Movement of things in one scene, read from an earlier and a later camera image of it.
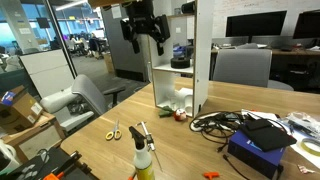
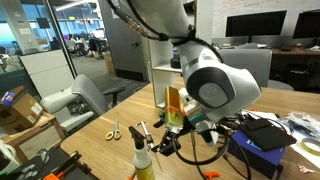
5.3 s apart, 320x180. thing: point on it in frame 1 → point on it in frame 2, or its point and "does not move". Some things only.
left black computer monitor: x=255 y=24 does not move
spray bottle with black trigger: x=142 y=158 does not move
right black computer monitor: x=307 y=25 does not move
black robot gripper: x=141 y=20 → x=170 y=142
